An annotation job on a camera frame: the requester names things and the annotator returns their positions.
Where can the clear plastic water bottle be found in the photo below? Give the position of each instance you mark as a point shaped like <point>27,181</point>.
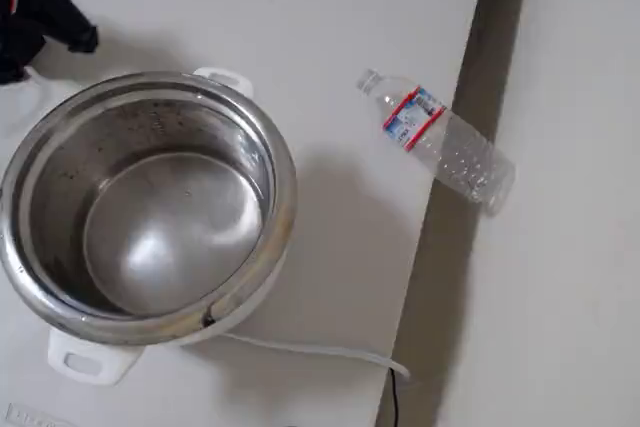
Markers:
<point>450,147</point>

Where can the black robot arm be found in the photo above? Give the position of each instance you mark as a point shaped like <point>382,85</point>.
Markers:
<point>15,52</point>

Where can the white rice cooker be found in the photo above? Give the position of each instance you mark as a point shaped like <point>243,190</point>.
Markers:
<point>115,364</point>

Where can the steel inner pot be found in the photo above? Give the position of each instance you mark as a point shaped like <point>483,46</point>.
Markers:
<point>165,227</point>

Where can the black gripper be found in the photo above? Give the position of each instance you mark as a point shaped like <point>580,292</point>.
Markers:
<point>75,37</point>

